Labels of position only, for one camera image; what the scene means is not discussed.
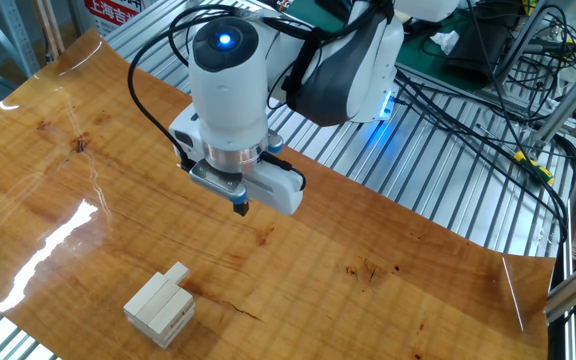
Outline black pouch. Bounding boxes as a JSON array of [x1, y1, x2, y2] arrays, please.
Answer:
[[441, 9, 517, 85]]

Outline red sign white characters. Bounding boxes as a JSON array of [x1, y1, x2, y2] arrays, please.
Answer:
[[83, 0, 145, 37]]

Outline long black camera cable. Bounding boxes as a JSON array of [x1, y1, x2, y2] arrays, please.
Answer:
[[126, 3, 319, 174]]

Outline yellow black screwdriver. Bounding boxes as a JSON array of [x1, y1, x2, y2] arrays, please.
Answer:
[[476, 123, 557, 187]]

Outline short black hand cable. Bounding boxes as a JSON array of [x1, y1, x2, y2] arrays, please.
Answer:
[[259, 151, 308, 194]]

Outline thick black cable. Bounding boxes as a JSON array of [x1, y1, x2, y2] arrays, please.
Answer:
[[395, 69, 569, 246]]

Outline glossy wood-grain mat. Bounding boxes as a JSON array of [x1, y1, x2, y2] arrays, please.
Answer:
[[0, 27, 557, 360]]

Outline crumpled white tissue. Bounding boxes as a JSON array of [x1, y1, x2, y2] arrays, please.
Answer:
[[428, 29, 462, 56]]

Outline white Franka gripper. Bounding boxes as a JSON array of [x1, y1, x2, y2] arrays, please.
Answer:
[[168, 103, 306, 218]]

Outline green table mat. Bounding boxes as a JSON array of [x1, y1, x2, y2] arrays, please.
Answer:
[[285, 0, 539, 94]]

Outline wooden slat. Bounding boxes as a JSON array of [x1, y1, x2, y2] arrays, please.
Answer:
[[30, 0, 60, 62], [42, 0, 67, 55]]

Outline grey slotted angle shelf frame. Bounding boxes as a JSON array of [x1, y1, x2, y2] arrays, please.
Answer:
[[0, 0, 42, 79]]

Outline aluminium profile bar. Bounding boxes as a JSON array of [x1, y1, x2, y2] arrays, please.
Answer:
[[490, 0, 564, 89], [543, 249, 576, 324], [527, 49, 576, 151]]

